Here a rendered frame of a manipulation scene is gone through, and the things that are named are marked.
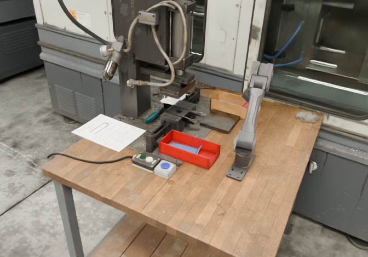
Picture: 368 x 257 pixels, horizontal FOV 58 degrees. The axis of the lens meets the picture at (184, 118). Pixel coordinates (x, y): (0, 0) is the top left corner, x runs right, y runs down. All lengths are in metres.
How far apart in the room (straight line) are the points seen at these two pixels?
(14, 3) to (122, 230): 3.21
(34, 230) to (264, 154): 1.64
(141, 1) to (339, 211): 1.76
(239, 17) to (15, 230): 1.98
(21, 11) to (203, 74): 2.89
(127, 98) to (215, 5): 0.80
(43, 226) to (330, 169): 1.90
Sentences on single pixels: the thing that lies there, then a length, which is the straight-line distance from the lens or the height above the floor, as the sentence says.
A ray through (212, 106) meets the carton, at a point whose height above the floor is 0.93.
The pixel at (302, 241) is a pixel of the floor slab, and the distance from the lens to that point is 2.50.
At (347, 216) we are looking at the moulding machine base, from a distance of 2.45.
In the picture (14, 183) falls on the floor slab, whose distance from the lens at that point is 2.97.
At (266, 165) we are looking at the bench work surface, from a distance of 1.53.
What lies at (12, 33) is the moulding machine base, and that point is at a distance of 4.57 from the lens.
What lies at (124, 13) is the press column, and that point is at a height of 1.44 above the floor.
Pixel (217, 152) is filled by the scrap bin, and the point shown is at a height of 0.92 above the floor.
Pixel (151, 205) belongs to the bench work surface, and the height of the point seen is 0.90.
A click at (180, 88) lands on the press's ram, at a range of 1.55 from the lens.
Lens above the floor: 1.82
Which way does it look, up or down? 31 degrees down
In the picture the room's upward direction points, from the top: 2 degrees clockwise
